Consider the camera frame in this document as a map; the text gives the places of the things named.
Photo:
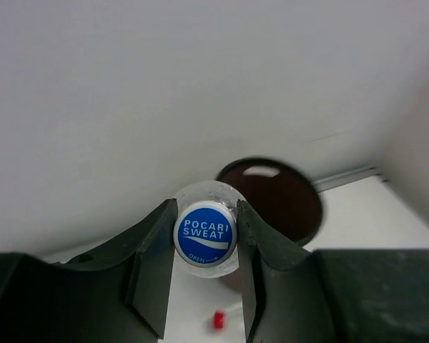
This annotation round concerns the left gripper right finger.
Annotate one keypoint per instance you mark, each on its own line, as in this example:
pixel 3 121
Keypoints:
pixel 329 295

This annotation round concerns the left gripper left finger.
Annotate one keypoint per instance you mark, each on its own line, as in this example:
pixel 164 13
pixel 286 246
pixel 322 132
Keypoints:
pixel 115 292

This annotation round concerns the brown plastic waste bin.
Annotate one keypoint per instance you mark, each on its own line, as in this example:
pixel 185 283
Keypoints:
pixel 282 196

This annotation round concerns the red-label clear water bottle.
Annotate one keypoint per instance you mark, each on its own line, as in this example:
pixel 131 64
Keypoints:
pixel 231 316

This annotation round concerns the aluminium frame rail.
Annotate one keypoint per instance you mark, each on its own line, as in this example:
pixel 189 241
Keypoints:
pixel 347 177

